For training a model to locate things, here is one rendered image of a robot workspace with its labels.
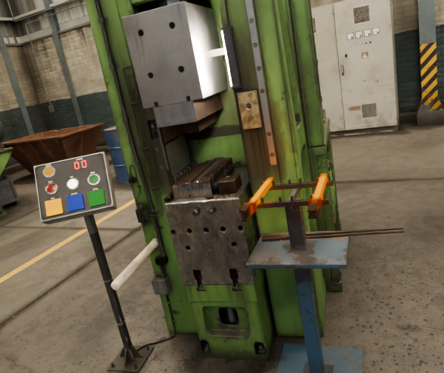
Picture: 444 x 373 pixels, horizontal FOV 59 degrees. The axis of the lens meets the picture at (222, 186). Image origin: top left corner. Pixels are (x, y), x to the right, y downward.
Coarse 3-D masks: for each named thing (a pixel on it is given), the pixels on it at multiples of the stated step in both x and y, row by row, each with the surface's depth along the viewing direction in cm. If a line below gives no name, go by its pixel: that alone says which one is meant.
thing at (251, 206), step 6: (270, 180) 175; (264, 186) 168; (270, 186) 173; (258, 192) 162; (264, 192) 164; (252, 198) 156; (258, 198) 156; (246, 204) 148; (252, 204) 149; (240, 210) 143; (246, 210) 143; (252, 210) 150; (246, 216) 144
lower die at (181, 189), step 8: (224, 160) 220; (200, 168) 213; (224, 168) 209; (184, 176) 207; (192, 176) 199; (208, 176) 193; (176, 184) 194; (184, 184) 190; (192, 184) 189; (200, 184) 188; (208, 184) 187; (176, 192) 193; (184, 192) 192; (192, 192) 190; (200, 192) 189; (208, 192) 188
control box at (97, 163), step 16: (64, 160) 192; (80, 160) 192; (96, 160) 192; (48, 176) 189; (64, 176) 190; (80, 176) 190; (48, 192) 187; (64, 192) 188; (80, 192) 188; (112, 192) 192; (64, 208) 186; (96, 208) 186; (112, 208) 191
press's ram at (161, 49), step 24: (144, 24) 170; (168, 24) 167; (192, 24) 169; (216, 24) 202; (144, 48) 174; (168, 48) 171; (192, 48) 168; (216, 48) 198; (144, 72) 177; (168, 72) 174; (192, 72) 171; (216, 72) 195; (144, 96) 181; (168, 96) 178; (192, 96) 175
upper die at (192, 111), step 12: (216, 96) 207; (156, 108) 181; (168, 108) 180; (180, 108) 178; (192, 108) 176; (204, 108) 189; (216, 108) 206; (156, 120) 183; (168, 120) 182; (180, 120) 180; (192, 120) 178
